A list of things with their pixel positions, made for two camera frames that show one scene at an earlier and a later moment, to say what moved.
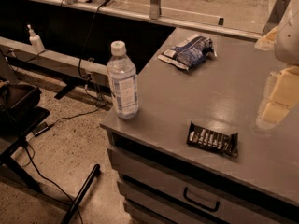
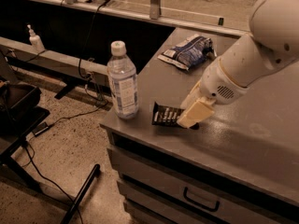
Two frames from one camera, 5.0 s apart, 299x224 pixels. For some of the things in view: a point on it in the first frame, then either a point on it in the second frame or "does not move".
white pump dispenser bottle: [35, 41] does not move
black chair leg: [80, 195] does not move
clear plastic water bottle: [122, 84] does not move
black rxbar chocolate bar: [213, 140] -> [166, 116]
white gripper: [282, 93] -> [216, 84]
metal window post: [155, 2] does not move
